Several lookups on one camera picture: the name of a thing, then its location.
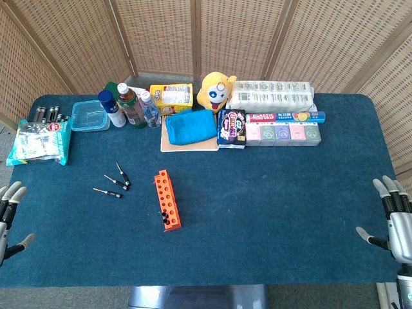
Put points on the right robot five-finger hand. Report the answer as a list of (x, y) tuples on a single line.
[(400, 231)]

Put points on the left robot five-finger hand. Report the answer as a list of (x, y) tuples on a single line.
[(14, 193)]

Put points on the black precision screwdriver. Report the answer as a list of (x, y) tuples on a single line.
[(125, 178), (120, 185), (167, 221), (112, 194)]

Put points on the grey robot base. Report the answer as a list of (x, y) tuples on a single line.
[(193, 297)]

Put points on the orange bit holder rack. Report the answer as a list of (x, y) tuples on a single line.
[(169, 199)]

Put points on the teal bag white packets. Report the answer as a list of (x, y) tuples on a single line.
[(38, 141)]

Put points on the white table leg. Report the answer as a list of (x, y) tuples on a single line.
[(386, 296)]

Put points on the black battery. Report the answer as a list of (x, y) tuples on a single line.
[(38, 114), (43, 115), (56, 112), (66, 118), (59, 118), (50, 114)]

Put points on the clear container blue lid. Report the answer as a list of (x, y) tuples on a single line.
[(88, 116)]

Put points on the white bottle blue cap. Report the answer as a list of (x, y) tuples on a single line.
[(116, 116)]

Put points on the green packet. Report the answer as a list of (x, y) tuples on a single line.
[(111, 87)]

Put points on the tea bottle green label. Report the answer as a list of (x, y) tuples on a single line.
[(132, 109)]

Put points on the blue felt table mat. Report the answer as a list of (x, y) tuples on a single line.
[(257, 209)]

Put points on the pastel pocket tissue multipack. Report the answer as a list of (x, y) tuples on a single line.
[(283, 133)]

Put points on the clear water bottle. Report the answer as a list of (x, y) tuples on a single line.
[(151, 112)]

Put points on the white pink packet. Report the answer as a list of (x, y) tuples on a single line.
[(138, 90)]

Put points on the plastic food wrap box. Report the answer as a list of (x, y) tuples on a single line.
[(264, 117)]

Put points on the yellow snack package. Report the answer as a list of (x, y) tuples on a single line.
[(170, 96)]

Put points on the folded blue cloth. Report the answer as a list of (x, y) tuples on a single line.
[(190, 127)]

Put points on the white tissue roll pack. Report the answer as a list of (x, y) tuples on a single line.
[(270, 95)]

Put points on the dark purple pad pack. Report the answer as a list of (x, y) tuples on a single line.
[(230, 127)]

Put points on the woven rattan folding screen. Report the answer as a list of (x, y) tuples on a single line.
[(161, 32)]

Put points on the yellow plush toy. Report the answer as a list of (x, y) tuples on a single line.
[(214, 93)]

